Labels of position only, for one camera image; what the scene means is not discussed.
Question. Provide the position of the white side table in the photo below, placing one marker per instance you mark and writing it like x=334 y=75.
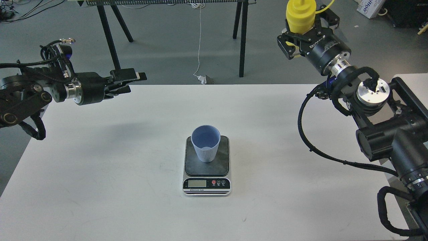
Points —
x=411 y=90

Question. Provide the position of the blue ribbed plastic cup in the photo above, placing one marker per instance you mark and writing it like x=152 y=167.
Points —
x=206 y=140

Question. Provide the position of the white power adapter on floor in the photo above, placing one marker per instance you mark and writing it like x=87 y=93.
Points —
x=205 y=79

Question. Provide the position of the digital kitchen scale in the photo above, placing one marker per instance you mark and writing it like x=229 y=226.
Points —
x=207 y=179

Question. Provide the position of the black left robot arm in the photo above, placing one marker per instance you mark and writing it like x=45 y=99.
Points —
x=24 y=96

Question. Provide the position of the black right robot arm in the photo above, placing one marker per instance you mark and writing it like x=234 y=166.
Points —
x=391 y=120

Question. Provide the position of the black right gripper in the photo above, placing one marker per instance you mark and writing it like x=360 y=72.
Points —
x=325 y=51

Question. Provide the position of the white cardboard box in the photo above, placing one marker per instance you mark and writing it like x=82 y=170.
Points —
x=371 y=8

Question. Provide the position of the yellow squeeze bottle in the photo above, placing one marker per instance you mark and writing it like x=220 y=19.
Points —
x=300 y=15

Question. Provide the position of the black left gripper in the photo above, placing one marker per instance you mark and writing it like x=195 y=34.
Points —
x=93 y=87

